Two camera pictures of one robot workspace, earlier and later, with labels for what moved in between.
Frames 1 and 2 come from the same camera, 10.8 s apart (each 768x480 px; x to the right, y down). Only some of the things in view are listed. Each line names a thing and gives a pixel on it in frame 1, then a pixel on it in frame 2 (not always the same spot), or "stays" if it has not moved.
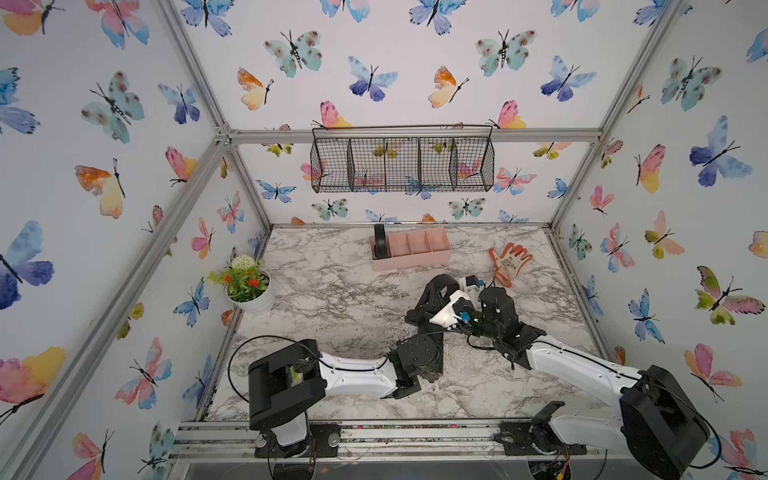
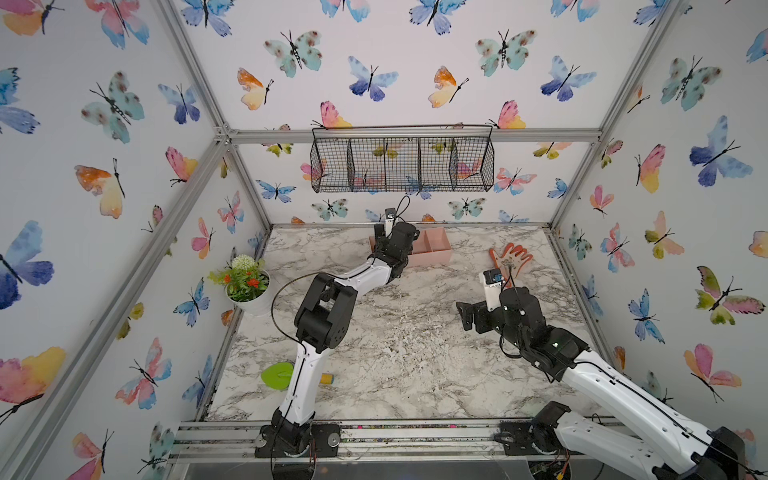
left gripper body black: x=419 y=318 → x=381 y=245
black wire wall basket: x=402 y=158 stays
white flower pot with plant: x=247 y=283 stays
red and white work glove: x=509 y=265 stays
